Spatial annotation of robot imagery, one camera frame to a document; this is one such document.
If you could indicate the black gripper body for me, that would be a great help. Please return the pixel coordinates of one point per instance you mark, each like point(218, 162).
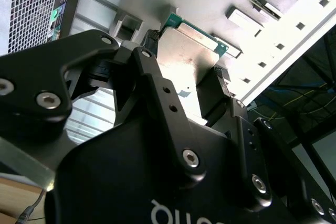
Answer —
point(118, 182)

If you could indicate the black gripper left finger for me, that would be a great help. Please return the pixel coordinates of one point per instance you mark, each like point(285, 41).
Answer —
point(160, 103)

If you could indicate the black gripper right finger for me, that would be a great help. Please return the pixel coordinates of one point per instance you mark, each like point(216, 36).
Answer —
point(253, 161)

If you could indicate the silver green CPU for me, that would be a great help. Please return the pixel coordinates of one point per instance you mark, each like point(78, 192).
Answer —
point(181, 51)

